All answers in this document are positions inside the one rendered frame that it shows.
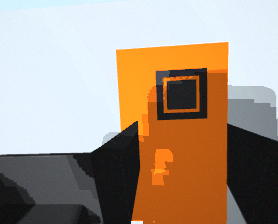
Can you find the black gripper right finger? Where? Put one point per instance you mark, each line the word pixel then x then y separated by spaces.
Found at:
pixel 252 175

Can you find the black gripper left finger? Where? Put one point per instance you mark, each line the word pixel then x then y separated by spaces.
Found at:
pixel 104 180

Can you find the grey panel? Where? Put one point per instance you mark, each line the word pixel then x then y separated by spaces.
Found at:
pixel 58 67

